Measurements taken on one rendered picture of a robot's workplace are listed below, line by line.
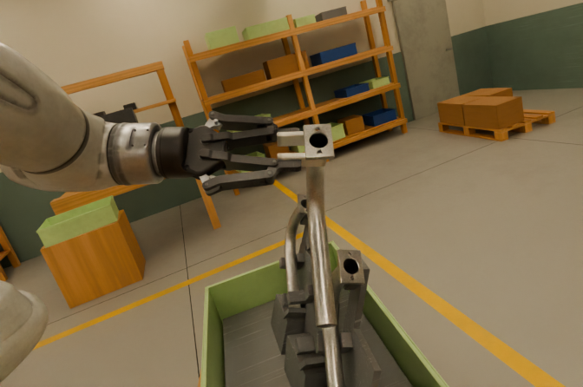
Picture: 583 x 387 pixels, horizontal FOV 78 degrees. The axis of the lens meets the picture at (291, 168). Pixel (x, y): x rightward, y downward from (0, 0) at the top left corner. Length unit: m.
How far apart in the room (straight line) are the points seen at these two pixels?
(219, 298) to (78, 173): 0.74
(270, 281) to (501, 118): 4.22
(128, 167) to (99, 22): 5.34
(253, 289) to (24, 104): 0.89
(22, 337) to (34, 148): 0.73
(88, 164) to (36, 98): 0.12
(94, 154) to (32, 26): 5.48
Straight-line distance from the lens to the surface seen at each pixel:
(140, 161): 0.53
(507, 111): 5.09
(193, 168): 0.52
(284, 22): 5.48
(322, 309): 0.56
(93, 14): 5.87
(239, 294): 1.18
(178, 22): 5.80
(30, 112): 0.44
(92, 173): 0.55
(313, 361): 0.80
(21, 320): 1.13
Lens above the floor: 1.50
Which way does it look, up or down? 15 degrees down
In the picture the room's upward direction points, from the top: 16 degrees counter-clockwise
